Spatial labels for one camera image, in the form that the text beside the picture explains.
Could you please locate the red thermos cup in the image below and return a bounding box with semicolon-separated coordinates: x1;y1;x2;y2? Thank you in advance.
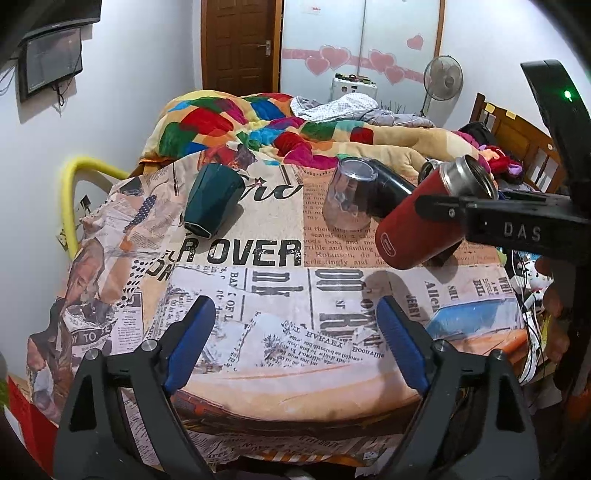
375;155;498;270

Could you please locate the clear plastic cup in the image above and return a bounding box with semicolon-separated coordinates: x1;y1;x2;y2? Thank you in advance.
322;157;378;232

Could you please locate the person's right hand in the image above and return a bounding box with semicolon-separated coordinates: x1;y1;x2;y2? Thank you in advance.
536;257;575;363

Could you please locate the wooden headboard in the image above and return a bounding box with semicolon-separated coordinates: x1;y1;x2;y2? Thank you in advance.
470;93;566;194

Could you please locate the cow plush toy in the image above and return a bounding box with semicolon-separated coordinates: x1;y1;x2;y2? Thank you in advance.
523;260;553;310

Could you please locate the red plush toy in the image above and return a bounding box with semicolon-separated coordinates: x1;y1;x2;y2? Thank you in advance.
480;145;523;178

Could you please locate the newspaper print tablecloth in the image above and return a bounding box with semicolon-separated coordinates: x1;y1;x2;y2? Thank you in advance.
27;154;529;466

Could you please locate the black thermos bottle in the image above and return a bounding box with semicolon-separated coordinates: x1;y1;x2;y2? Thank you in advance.
368;159;416;219

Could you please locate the dark green mug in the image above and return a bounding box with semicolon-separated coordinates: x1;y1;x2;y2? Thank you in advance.
183;163;245;239

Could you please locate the standing electric fan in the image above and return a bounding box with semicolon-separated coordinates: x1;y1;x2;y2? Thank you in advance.
421;55;464;117

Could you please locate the grey white crumpled cloth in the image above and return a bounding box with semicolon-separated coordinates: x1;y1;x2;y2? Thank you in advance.
290;93;436;128

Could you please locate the colourful patchwork quilt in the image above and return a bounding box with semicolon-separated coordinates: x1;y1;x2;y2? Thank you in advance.
139;90;487;182

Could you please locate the frosted sliding wardrobe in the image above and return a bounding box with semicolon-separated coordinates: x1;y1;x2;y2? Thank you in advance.
280;0;446;113

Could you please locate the white small cabinet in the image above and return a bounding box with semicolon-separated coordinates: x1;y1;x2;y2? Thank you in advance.
331;73;378;100

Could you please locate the brown wooden door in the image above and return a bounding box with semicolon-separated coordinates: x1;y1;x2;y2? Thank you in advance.
199;0;283;96

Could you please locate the yellow foam padded rail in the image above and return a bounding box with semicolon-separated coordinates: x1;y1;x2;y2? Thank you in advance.
60;156;131;262

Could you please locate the small wall monitor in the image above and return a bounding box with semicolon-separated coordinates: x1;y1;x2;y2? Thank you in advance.
18;28;83;102

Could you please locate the wall mounted television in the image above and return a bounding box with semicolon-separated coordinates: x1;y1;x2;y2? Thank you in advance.
0;0;102;65

